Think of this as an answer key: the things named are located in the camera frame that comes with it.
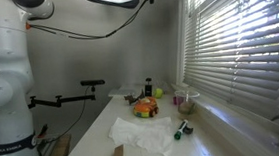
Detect clear plastic cup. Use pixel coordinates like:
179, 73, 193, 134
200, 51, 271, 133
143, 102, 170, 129
174, 88, 203, 117

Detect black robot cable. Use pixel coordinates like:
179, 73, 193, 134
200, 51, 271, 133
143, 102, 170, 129
26, 0, 161, 45

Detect thin black camera cable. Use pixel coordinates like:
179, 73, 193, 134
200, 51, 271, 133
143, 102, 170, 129
46, 86, 97, 142

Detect orange toy car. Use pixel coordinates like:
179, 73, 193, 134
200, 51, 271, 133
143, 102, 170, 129
131, 96, 160, 120

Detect green white marker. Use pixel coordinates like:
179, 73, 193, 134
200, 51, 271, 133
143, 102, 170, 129
172, 118, 191, 140

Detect black red clamp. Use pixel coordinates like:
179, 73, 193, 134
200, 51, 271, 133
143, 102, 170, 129
36, 123, 50, 140

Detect white paper towel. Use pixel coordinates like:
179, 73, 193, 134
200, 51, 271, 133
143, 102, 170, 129
107, 113, 176, 156

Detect black marker cap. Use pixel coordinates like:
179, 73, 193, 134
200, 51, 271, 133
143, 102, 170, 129
182, 125, 195, 136

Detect white window frame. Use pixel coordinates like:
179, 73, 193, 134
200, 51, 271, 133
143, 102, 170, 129
168, 0, 279, 156

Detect black bar camera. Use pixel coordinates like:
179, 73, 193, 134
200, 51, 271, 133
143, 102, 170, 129
79, 78, 106, 94

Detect pink plastic cup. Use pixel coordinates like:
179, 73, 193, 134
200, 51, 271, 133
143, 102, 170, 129
172, 94, 186, 106

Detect white slatted window blinds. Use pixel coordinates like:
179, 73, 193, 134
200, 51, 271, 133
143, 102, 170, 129
177, 0, 279, 142

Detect brown wooden chunk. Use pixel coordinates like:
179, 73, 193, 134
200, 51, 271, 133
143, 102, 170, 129
124, 93, 139, 106

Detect wooden platform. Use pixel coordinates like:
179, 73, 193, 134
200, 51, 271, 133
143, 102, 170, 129
38, 133, 73, 156

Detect yellow-green tennis ball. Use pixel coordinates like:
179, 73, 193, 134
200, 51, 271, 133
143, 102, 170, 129
152, 87, 165, 100

